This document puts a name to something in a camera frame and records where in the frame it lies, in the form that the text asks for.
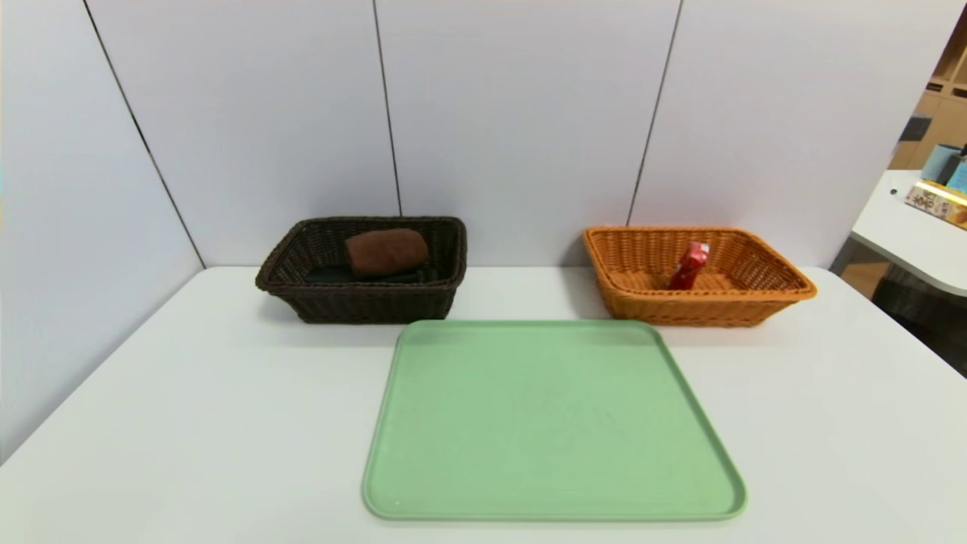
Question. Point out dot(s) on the brown towel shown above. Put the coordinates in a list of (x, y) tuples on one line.
[(385, 251)]

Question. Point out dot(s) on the black pouch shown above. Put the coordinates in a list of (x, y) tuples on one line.
[(325, 275)]

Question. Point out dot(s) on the red drink carton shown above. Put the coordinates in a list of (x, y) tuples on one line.
[(689, 268)]

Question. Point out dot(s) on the dark brown wicker basket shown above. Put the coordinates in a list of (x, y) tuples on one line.
[(363, 306)]

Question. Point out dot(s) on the orange wicker basket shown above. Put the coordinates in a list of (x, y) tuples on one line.
[(680, 310)]

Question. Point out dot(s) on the light green plastic tray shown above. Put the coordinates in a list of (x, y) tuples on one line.
[(529, 453)]

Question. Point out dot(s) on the white side table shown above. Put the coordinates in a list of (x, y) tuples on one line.
[(906, 227)]

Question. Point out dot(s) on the dark woven bin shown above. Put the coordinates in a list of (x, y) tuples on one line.
[(922, 310)]

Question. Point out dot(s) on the dark grey box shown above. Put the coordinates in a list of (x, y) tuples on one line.
[(915, 128)]

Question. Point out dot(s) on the yellow printed box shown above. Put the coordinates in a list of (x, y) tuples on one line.
[(937, 202)]

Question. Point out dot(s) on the blue cup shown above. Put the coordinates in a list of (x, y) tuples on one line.
[(940, 160)]

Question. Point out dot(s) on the light blue container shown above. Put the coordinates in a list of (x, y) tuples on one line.
[(959, 175)]

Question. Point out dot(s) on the wooden shelf unit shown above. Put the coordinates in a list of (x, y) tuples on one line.
[(948, 113)]

